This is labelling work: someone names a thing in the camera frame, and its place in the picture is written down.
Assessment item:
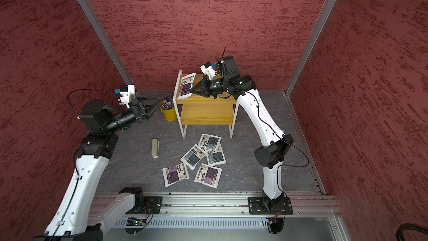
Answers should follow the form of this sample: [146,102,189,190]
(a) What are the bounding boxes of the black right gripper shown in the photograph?
[192,74,230,97]

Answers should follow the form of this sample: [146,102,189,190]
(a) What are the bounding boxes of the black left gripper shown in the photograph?
[105,97,162,132]

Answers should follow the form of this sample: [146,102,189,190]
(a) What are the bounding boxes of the wooden shelf with white frame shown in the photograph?
[173,71,239,138]

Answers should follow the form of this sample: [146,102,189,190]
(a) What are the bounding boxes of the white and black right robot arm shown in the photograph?
[191,75,294,211]

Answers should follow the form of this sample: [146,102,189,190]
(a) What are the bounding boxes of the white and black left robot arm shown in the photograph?
[33,97,161,241]

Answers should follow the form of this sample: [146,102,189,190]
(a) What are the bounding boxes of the pens in cup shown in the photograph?
[161,93,175,110]

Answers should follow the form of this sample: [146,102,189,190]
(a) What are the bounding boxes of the yellow pen cup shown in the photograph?
[160,104,177,122]

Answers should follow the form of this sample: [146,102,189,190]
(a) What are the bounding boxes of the beige rectangular case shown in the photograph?
[151,138,159,158]

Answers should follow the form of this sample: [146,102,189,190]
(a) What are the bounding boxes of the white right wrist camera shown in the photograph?
[200,62,217,80]

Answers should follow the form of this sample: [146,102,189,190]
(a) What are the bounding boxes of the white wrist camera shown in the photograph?
[200,62,217,80]
[114,84,136,108]

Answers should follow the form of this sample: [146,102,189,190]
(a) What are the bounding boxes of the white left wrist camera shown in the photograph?
[114,84,136,108]

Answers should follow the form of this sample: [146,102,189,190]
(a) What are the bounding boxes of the left aluminium corner post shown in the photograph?
[77,0,133,84]

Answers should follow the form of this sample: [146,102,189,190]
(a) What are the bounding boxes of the aluminium corner post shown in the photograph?
[285,0,337,98]
[77,0,133,84]

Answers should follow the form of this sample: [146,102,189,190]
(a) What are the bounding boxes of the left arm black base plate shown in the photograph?
[126,196,163,215]

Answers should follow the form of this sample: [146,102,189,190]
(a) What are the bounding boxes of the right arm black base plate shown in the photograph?
[248,196,293,215]

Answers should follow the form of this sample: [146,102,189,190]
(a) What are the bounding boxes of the aluminium mounting rail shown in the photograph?
[88,192,342,218]

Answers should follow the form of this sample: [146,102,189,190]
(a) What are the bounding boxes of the right aluminium corner post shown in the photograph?
[285,0,337,98]

